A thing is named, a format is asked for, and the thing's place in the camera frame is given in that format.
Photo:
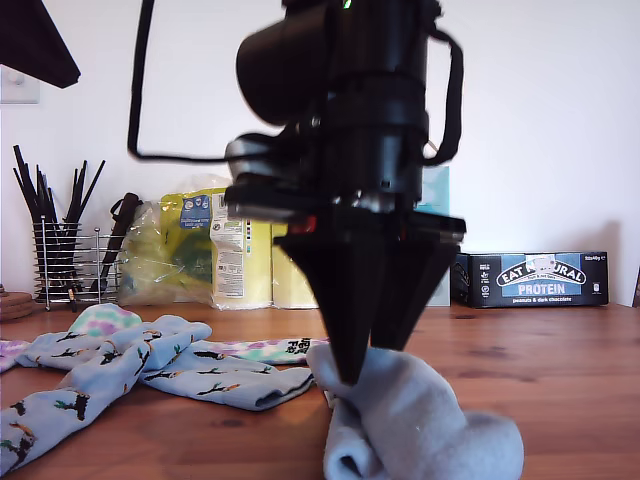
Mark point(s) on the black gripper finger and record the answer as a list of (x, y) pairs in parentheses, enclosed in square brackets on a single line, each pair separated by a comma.
[(30, 35), (415, 280), (345, 300)]

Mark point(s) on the thin black stick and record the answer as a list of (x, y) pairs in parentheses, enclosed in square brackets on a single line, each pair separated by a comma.
[(75, 190), (89, 190), (26, 190), (30, 175)]

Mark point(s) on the plain light blue sock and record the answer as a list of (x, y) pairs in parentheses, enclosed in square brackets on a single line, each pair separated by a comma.
[(350, 455), (415, 400)]

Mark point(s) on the blue bird print sock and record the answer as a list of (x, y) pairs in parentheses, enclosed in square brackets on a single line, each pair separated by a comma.
[(50, 415), (225, 385)]

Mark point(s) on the white wall light switch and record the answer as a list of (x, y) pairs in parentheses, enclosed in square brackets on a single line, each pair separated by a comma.
[(20, 95)]

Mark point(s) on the pastel tie-dye sock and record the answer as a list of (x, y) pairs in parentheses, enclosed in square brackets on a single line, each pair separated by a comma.
[(100, 320), (260, 350)]

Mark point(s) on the black protein bar box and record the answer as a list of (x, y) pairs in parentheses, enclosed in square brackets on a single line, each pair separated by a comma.
[(540, 280)]

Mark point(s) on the yellow kitchen roll pack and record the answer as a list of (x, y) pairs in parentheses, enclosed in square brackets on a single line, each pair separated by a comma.
[(175, 250)]

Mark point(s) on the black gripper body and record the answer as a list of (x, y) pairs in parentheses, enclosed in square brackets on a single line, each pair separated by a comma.
[(375, 170)]

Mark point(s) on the dark brown frame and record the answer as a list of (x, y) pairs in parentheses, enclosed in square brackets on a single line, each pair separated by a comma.
[(636, 287)]

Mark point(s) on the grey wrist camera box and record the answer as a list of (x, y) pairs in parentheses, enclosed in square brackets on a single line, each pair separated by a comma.
[(250, 152)]

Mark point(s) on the blue cloud tissue box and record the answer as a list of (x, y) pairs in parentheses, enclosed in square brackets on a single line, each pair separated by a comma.
[(437, 185)]

